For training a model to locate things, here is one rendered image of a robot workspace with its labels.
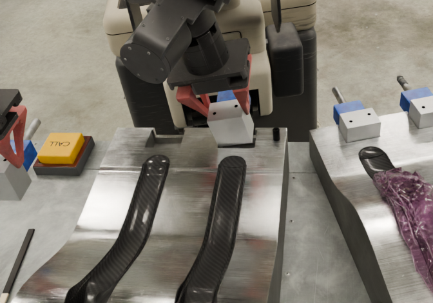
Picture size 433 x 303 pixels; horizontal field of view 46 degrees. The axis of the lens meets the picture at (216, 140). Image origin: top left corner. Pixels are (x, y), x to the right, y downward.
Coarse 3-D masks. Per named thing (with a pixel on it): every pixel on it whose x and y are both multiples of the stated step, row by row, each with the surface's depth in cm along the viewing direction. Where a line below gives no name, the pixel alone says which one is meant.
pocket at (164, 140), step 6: (150, 132) 78; (150, 138) 78; (156, 138) 79; (162, 138) 79; (168, 138) 79; (174, 138) 78; (180, 138) 78; (150, 144) 78; (156, 144) 80; (162, 144) 79; (168, 144) 79; (174, 144) 79
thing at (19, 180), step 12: (36, 120) 75; (24, 132) 73; (12, 144) 70; (24, 144) 70; (0, 156) 67; (24, 156) 69; (36, 156) 72; (0, 168) 65; (12, 168) 66; (24, 168) 69; (0, 180) 65; (12, 180) 66; (24, 180) 69; (0, 192) 67; (12, 192) 67; (24, 192) 69
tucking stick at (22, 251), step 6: (30, 234) 77; (24, 240) 76; (24, 246) 75; (24, 252) 75; (18, 258) 74; (18, 264) 73; (12, 270) 72; (18, 270) 72; (12, 276) 72; (6, 282) 71; (12, 282) 71; (6, 288) 70; (6, 294) 69; (0, 300) 69; (6, 300) 69
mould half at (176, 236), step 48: (144, 144) 76; (192, 144) 74; (96, 192) 70; (192, 192) 68; (96, 240) 64; (192, 240) 62; (240, 240) 61; (48, 288) 54; (144, 288) 53; (240, 288) 52
